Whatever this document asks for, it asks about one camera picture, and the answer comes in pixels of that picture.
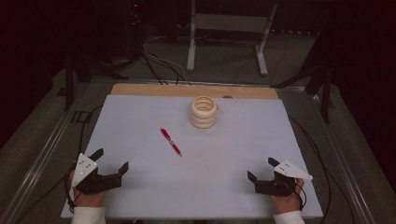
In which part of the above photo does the aluminium frame rail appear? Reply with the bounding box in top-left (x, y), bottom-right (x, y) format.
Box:
top-left (306, 90), bottom-right (379, 224)
top-left (89, 76), bottom-right (307, 91)
top-left (0, 81), bottom-right (92, 224)

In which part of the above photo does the white metal stand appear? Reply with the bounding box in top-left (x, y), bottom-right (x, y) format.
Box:
top-left (186, 0), bottom-right (278, 77)

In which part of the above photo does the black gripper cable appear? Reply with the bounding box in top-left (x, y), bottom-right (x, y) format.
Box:
top-left (289, 114), bottom-right (357, 224)
top-left (14, 105), bottom-right (105, 224)

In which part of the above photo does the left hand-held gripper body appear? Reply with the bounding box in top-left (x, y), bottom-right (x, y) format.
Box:
top-left (71, 152), bottom-right (123, 196)

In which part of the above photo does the black floor cable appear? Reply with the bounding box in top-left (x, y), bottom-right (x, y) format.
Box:
top-left (139, 46), bottom-right (181, 86)

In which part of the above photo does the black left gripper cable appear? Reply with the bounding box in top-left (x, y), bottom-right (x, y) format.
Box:
top-left (14, 105), bottom-right (105, 224)

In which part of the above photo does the black stand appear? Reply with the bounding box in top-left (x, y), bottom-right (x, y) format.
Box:
top-left (56, 0), bottom-right (145, 112)
top-left (270, 18), bottom-right (337, 124)

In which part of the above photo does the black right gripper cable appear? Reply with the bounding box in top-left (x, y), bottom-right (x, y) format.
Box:
top-left (289, 114), bottom-right (357, 224)

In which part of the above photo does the white table mat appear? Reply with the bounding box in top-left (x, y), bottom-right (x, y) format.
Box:
top-left (60, 94), bottom-right (324, 220)

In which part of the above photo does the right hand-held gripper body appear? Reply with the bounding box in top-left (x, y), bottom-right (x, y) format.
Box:
top-left (254, 160), bottom-right (314, 198)

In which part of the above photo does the white floor cable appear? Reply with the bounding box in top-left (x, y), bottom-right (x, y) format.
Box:
top-left (142, 35), bottom-right (192, 86)

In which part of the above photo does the red pen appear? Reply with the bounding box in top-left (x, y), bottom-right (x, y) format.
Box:
top-left (160, 127), bottom-right (184, 158)

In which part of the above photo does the person's right hand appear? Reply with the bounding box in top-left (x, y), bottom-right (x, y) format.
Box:
top-left (269, 177), bottom-right (305, 216)

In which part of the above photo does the person's left hand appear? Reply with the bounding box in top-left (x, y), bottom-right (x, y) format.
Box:
top-left (68, 169), bottom-right (107, 209)

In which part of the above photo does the cream ribbed cup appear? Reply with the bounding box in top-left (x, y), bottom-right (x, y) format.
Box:
top-left (190, 95), bottom-right (219, 130)

